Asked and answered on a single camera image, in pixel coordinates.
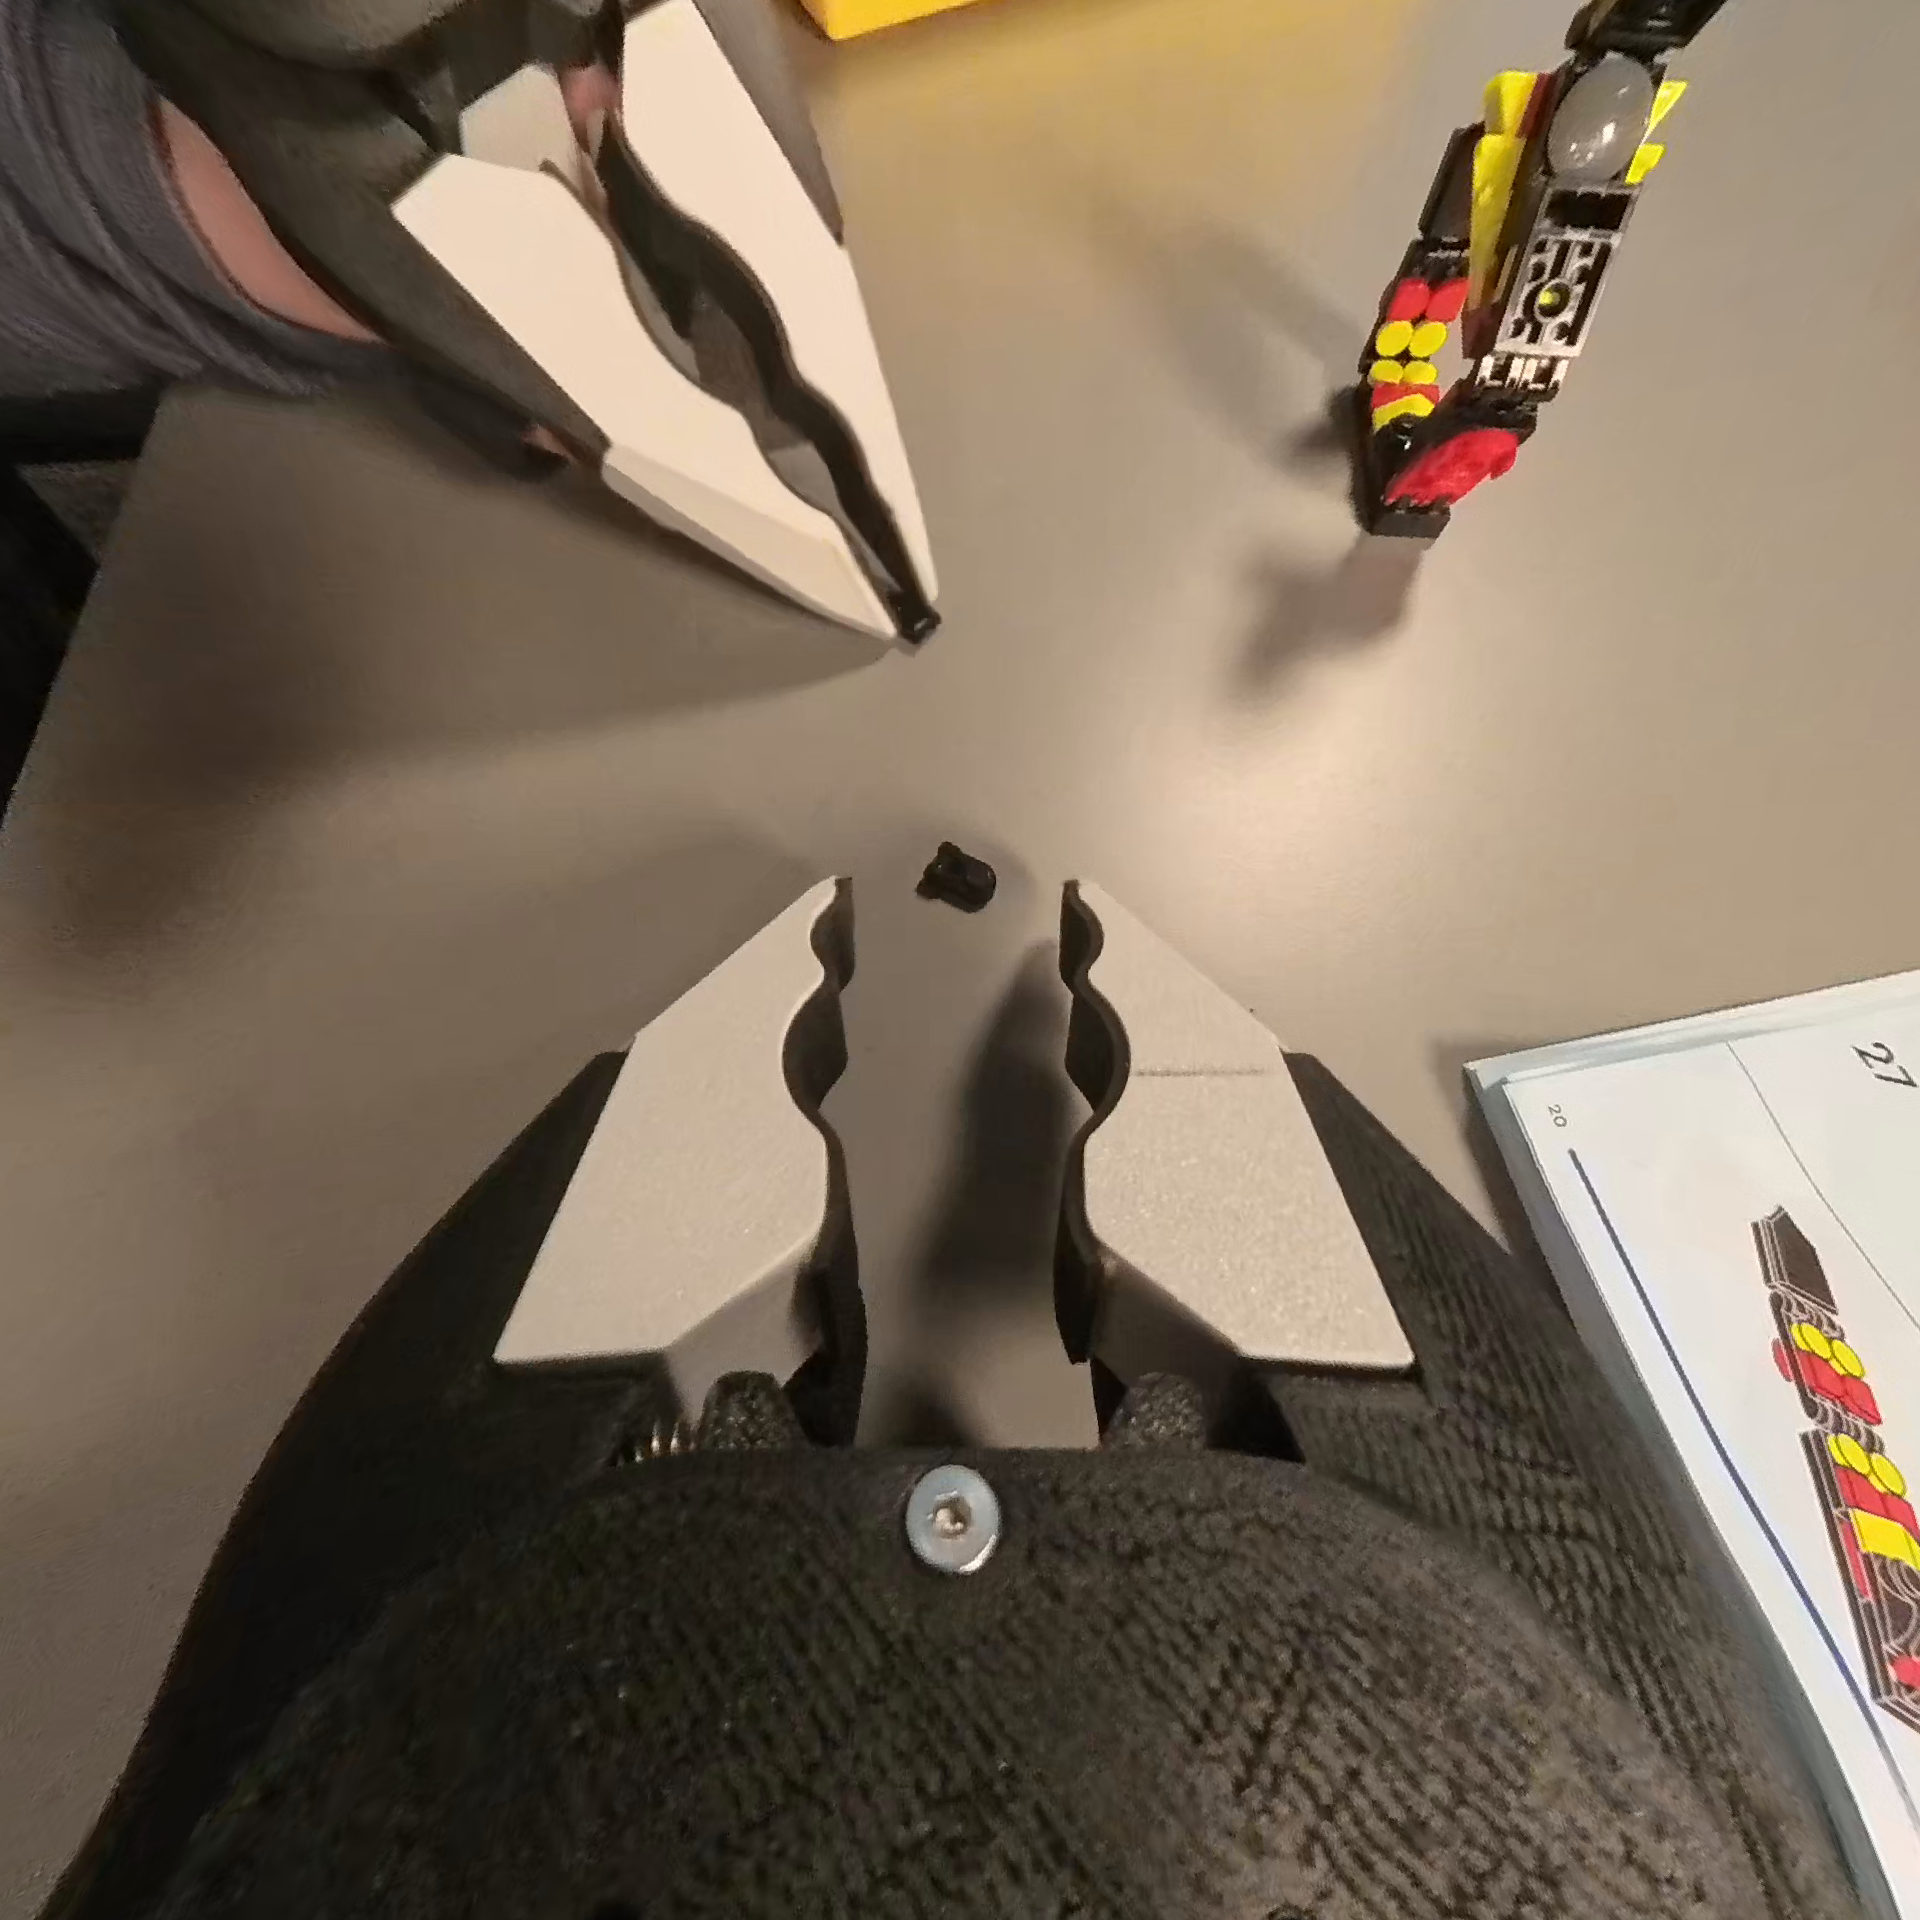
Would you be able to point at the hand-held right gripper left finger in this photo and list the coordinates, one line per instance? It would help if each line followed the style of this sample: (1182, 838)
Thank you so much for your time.
(704, 1201)

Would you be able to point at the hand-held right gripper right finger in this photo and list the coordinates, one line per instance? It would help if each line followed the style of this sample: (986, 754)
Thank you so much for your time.
(1229, 1215)

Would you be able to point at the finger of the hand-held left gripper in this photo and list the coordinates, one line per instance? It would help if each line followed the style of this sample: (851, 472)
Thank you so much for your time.
(600, 346)
(749, 195)

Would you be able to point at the person's left forearm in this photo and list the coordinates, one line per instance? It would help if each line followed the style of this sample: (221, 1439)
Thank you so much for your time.
(75, 225)

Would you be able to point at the yellow plastic bin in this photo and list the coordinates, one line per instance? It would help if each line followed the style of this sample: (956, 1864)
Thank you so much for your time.
(885, 11)

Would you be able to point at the open instruction booklet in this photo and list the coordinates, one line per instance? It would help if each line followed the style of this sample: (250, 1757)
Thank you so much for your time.
(1650, 1275)

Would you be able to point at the person's left hand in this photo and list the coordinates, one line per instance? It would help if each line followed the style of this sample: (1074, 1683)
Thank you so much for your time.
(241, 240)

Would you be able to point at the black red yellow lego model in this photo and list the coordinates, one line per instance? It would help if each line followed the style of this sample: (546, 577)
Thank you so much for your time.
(1417, 359)

